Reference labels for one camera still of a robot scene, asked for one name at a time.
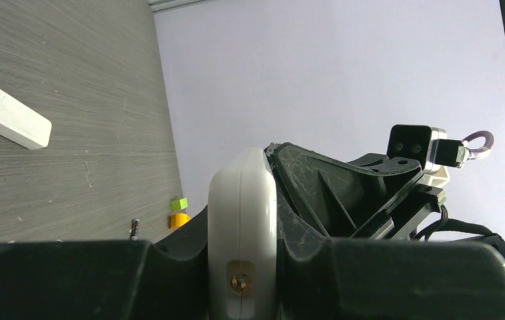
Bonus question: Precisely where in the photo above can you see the long white remote control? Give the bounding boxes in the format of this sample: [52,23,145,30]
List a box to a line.
[0,89,52,150]

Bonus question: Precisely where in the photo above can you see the black purple battery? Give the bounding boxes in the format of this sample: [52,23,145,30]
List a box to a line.
[129,219,140,241]

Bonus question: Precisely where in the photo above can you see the orange block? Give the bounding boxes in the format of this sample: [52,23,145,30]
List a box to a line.
[169,212,191,231]

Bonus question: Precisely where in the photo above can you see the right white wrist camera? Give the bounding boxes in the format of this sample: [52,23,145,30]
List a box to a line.
[387,124,470,187]

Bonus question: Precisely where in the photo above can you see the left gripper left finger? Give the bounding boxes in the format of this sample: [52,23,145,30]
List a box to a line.
[0,211,208,319]

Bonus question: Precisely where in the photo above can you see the green block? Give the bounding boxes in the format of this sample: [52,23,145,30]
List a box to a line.
[170,197,189,212]

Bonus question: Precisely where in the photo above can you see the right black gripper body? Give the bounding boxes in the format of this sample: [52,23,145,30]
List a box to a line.
[264,142,448,241]

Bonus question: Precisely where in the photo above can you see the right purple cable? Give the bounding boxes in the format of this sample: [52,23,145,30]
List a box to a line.
[462,130,495,161]

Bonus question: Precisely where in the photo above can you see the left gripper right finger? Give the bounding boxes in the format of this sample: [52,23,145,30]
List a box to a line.
[274,194,505,320]

